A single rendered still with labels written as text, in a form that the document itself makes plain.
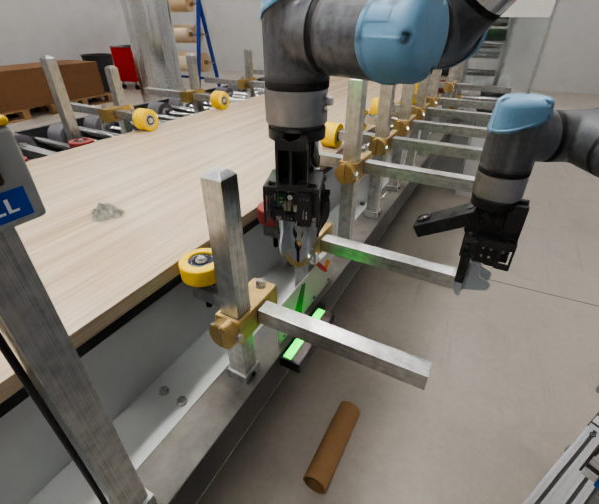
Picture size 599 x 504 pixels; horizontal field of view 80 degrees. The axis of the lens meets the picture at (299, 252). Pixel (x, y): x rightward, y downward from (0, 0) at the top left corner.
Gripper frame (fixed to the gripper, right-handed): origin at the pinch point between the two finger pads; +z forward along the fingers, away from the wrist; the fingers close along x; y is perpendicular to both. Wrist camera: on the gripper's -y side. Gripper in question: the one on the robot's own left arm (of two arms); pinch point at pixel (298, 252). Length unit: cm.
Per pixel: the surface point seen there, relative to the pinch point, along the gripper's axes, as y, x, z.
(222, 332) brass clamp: 8.5, -11.0, 10.9
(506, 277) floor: -136, 103, 95
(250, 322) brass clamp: 4.6, -7.6, 12.0
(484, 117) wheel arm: -107, 57, 1
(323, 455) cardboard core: -15, 6, 88
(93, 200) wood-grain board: -24, -54, 6
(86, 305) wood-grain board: 10.6, -31.5, 6.1
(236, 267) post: 5.3, -8.7, 0.2
